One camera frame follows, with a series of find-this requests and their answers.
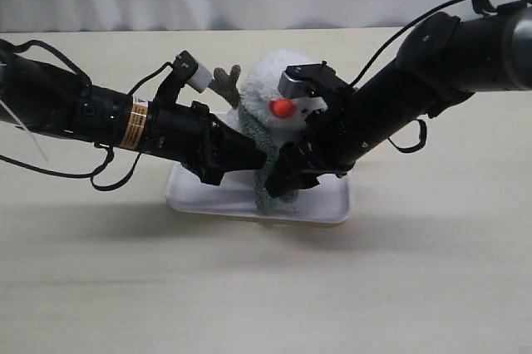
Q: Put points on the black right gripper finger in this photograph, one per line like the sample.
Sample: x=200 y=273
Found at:
x=302 y=181
x=289 y=161

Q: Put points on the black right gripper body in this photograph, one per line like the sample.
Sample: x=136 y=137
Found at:
x=336 y=138

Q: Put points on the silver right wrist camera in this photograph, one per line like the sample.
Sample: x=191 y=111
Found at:
x=306 y=80

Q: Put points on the green fleece scarf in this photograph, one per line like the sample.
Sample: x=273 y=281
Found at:
x=263 y=138

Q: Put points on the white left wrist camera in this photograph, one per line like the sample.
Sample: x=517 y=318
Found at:
x=191 y=72

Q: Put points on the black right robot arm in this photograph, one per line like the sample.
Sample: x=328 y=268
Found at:
x=441 y=63

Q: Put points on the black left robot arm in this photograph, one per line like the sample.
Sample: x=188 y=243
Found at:
x=45 y=93

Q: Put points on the white plush snowman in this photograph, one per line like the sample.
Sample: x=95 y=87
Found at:
x=258 y=110

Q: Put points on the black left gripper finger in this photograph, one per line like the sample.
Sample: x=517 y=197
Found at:
x=236 y=151

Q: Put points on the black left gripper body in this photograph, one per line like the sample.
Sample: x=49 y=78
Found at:
x=191 y=136

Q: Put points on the white plastic tray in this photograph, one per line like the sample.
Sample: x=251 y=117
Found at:
x=330 y=203

